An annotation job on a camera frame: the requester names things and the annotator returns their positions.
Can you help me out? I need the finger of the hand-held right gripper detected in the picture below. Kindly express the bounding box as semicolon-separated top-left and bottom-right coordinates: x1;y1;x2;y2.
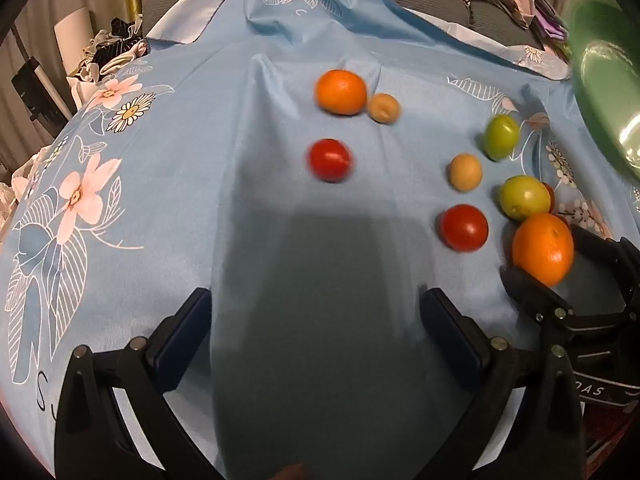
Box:
499;265;628;333
570;224;640;311

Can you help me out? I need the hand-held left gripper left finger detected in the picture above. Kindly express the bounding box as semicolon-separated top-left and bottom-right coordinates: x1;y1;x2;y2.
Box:
52;287;221;480

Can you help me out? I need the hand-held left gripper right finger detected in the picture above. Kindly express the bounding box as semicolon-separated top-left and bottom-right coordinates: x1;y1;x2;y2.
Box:
415;287;587;480

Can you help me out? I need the orange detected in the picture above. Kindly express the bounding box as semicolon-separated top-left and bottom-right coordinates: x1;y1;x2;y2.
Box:
511;212;576;287
314;69;368;116

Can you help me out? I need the red tomato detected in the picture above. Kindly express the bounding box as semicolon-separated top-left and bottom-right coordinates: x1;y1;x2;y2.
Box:
544;182;568;226
440;204;489;252
307;138;353;183

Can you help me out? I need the green plum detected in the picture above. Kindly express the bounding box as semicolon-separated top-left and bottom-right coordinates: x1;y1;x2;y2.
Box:
498;175;552;222
482;114;521;162

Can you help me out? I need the green bowl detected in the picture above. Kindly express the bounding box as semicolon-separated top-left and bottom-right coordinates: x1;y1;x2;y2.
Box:
567;0;640;181

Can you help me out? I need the blue floral cloth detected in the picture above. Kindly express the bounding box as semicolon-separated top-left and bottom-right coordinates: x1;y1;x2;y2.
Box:
0;0;640;480

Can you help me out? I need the tan apricot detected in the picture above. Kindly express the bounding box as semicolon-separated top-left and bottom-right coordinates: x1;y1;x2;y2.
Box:
447;153;484;192
368;92;401;125

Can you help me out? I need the purple cloth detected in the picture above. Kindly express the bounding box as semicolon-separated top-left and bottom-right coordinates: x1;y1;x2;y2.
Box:
532;0;571;43

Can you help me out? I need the black device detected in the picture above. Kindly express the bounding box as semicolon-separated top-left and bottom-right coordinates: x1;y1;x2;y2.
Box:
11;57;56;123

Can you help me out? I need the pile of patterned clothes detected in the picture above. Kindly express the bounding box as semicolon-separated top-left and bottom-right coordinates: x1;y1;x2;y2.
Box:
67;17;151;106

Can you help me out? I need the white cylinder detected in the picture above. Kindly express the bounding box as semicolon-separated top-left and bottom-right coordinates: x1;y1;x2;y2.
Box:
54;7;91;61

